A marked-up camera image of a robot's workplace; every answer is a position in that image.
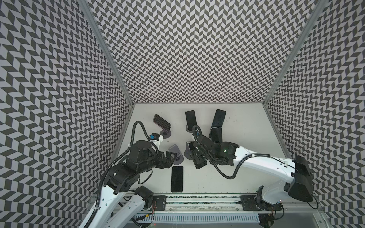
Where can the grey stand far left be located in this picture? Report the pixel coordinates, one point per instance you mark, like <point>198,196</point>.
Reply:
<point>165,134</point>

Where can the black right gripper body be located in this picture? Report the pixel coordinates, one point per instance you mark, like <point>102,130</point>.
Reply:
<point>212,156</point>

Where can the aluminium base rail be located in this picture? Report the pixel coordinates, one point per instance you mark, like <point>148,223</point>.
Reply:
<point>230,202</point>

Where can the white ventilation grille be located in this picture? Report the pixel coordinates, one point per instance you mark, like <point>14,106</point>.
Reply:
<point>199,218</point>

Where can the black phone on black stand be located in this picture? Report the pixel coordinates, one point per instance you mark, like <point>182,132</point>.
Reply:
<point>216,134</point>

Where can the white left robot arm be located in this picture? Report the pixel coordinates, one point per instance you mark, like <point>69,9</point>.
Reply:
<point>125,171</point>

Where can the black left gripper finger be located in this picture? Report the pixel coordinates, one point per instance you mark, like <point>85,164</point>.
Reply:
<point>168,163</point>
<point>170,155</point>

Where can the grey stand front right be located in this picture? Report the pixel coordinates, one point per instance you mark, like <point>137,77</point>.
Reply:
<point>188,150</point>

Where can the grey stand front left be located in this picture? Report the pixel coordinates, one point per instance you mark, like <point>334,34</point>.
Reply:
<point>174,149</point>

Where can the grey stand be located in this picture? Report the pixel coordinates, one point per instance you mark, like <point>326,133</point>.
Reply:
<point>165,134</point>
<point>174,149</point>
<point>188,150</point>

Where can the phone reflecting pattern far left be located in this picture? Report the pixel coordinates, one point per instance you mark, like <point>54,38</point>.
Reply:
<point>162,123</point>

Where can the purple phone stand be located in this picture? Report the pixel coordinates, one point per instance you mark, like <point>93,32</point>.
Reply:
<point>201,155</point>

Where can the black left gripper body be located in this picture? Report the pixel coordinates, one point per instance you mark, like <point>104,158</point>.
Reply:
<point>153,161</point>

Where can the black phone back right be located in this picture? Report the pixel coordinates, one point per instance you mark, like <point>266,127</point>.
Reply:
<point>219,118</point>

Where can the black phone back centre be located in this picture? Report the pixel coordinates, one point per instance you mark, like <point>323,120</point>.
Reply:
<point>190,120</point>

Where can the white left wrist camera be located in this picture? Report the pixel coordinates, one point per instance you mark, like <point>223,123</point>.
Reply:
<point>156,139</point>

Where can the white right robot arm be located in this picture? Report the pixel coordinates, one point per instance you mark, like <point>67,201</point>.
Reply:
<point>294,175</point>

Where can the black phone stand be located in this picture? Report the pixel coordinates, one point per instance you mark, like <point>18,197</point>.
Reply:
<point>177,179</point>

